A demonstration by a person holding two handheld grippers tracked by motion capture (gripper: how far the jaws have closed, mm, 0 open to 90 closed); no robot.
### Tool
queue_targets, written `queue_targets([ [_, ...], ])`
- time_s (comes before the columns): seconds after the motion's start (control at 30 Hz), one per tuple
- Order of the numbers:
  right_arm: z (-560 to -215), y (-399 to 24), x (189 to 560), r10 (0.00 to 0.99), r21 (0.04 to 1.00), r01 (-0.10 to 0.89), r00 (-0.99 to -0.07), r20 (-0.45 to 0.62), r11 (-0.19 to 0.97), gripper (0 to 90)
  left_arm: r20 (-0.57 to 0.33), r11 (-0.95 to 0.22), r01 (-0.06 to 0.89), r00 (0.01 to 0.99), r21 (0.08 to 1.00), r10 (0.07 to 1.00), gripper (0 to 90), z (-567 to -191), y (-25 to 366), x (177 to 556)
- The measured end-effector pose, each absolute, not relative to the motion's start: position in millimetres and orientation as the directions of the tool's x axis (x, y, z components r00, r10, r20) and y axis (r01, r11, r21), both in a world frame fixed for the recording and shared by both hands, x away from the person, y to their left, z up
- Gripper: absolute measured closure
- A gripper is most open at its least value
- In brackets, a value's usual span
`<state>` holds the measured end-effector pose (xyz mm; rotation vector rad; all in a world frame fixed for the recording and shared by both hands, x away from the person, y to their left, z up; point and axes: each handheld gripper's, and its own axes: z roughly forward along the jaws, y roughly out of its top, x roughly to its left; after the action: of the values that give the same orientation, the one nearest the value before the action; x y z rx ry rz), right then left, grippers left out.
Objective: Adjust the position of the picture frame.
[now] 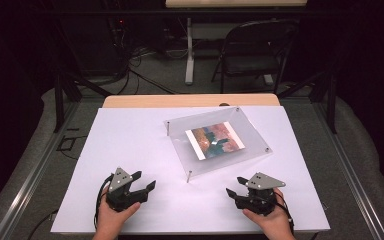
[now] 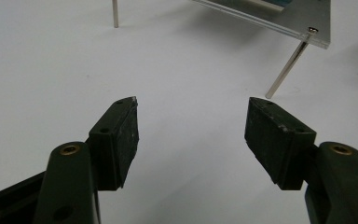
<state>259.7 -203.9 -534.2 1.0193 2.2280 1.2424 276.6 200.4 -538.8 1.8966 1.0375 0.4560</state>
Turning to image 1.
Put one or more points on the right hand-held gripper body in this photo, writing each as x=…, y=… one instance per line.
x=258, y=200

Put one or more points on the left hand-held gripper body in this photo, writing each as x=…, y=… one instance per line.
x=120, y=195

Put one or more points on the painting print card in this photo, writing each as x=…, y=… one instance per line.
x=215, y=140

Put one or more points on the clear acrylic photo frame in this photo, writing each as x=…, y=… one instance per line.
x=180, y=151

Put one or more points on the person's left hand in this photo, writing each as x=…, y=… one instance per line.
x=111, y=220

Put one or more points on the person's right hand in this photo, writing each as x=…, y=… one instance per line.
x=271, y=223

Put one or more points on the white table sheet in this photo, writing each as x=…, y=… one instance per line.
x=130, y=143

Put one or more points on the light wooden table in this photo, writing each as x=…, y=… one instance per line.
x=166, y=100

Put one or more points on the black metal stand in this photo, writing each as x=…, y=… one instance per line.
x=331, y=100
x=59, y=100

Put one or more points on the black folding chair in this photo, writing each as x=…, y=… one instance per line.
x=256, y=63

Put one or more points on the white desk leg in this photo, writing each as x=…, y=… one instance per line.
x=189, y=60

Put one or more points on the beige desk top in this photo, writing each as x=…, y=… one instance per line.
x=233, y=3

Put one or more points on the aluminium rail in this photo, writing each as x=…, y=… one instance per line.
x=30, y=180
x=350, y=173

